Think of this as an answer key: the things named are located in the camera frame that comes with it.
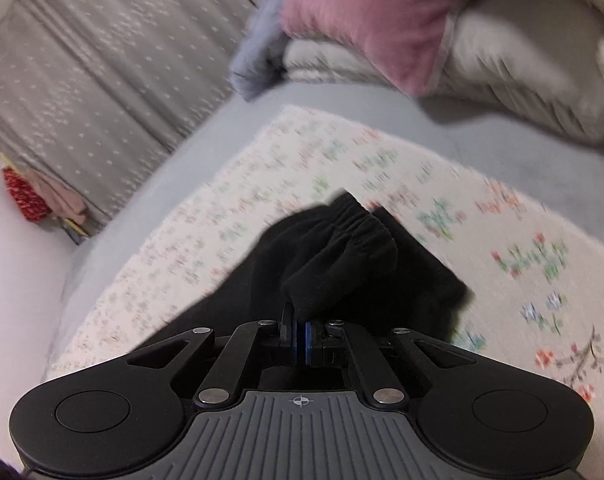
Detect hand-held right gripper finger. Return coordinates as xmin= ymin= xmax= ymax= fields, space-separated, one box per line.
xmin=304 ymin=317 xmax=478 ymax=408
xmin=126 ymin=304 xmax=305 ymax=408

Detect black pants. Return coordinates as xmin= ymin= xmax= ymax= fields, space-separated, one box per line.
xmin=162 ymin=189 xmax=473 ymax=357

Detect floral printed blanket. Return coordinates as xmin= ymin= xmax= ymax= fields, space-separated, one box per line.
xmin=44 ymin=105 xmax=604 ymax=448

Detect light blue bed sheet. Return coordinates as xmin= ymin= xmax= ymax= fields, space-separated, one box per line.
xmin=59 ymin=79 xmax=604 ymax=377

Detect pink cloth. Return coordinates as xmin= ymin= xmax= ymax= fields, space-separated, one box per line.
xmin=24 ymin=167 xmax=89 ymax=227

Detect blue-grey fuzzy cloth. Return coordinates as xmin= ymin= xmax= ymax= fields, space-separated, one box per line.
xmin=230 ymin=0 xmax=303 ymax=102

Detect red patterned bag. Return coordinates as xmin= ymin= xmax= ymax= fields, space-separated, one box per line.
xmin=1 ymin=166 xmax=51 ymax=224

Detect pink pillow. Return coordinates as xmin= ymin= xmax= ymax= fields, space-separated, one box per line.
xmin=279 ymin=0 xmax=493 ymax=99

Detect grey dotted curtain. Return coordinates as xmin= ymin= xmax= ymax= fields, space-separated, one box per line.
xmin=0 ymin=0 xmax=279 ymax=237

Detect folded beige quilt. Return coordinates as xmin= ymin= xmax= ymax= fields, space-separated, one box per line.
xmin=283 ymin=0 xmax=604 ymax=147

